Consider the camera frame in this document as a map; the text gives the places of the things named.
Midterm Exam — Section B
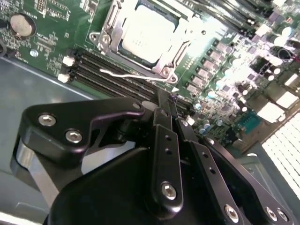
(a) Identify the thin metal locking lever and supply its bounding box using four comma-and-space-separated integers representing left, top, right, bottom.
99, 68, 172, 82

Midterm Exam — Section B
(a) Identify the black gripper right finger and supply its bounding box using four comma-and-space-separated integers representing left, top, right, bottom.
168, 93, 295, 225

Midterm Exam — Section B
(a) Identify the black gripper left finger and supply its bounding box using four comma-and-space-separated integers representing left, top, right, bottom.
10, 89, 185, 214

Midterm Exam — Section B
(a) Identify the silver green CPU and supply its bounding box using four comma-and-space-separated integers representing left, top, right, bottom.
118, 3, 186, 66

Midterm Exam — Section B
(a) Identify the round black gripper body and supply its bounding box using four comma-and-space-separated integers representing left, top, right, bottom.
48, 146, 225, 225

